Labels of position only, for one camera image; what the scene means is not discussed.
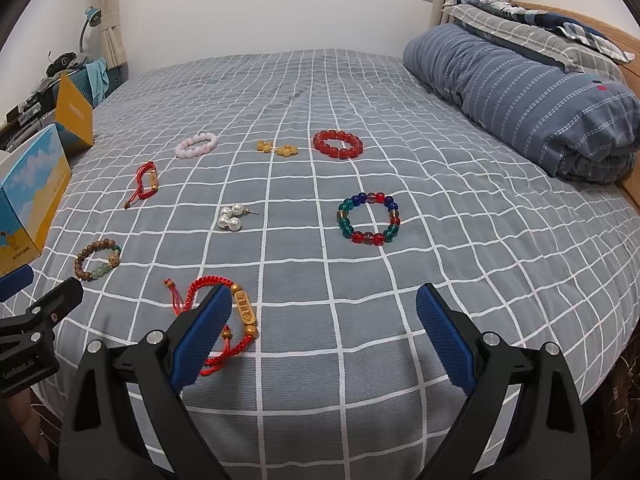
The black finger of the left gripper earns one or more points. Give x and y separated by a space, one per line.
53 306

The white pearl earrings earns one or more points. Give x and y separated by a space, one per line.
230 217

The teal desk lamp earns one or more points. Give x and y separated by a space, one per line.
93 17

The blue striped rolled duvet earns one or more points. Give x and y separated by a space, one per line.
572 125

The black bag on suitcase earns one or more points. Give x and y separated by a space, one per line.
60 63

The grey suitcase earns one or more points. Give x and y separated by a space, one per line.
35 111

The grey checked pillow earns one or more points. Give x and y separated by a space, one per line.
534 42

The blue patterned pillow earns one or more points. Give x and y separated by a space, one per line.
561 24

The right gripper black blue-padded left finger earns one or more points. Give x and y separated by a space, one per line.
101 438

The person's hand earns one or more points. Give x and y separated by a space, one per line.
23 447

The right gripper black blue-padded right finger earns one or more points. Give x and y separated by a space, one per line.
547 437

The teal cloth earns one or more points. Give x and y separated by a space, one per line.
98 80

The yellow bead earrings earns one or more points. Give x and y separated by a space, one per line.
283 150

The grey checked bed sheet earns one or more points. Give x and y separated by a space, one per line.
391 188

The left beige curtain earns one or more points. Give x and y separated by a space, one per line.
113 48

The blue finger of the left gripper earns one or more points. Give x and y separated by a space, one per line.
15 281

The teal suitcase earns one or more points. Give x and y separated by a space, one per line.
117 77

